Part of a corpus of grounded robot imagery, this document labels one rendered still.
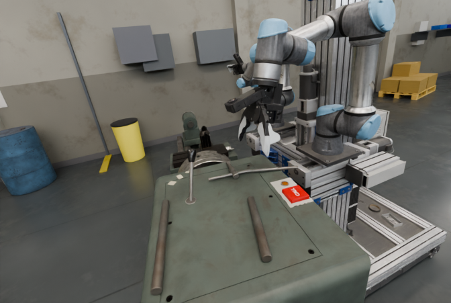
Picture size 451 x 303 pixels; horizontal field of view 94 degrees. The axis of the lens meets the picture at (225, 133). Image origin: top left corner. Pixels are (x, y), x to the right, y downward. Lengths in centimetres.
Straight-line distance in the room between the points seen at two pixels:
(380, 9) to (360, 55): 15
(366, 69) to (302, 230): 66
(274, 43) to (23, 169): 422
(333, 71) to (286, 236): 94
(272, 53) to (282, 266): 50
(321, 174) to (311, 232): 59
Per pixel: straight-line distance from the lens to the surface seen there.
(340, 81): 135
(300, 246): 57
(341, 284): 56
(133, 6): 468
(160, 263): 56
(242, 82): 161
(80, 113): 479
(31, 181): 452
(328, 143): 114
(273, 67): 59
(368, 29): 96
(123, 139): 415
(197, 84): 472
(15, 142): 435
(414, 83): 734
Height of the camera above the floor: 169
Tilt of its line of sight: 21 degrees down
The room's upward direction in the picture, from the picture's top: 7 degrees counter-clockwise
